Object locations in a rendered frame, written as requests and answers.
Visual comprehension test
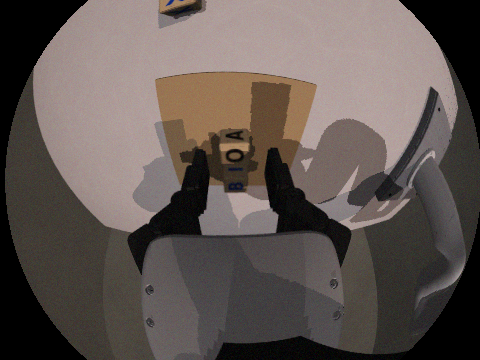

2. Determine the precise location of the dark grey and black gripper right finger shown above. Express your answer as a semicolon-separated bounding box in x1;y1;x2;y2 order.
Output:
265;148;352;269

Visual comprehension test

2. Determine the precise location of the tan square mat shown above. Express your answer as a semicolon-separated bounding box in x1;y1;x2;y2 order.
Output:
155;72;317;186

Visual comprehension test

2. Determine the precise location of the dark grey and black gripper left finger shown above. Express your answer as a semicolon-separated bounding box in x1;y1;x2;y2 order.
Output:
127;149;210;275

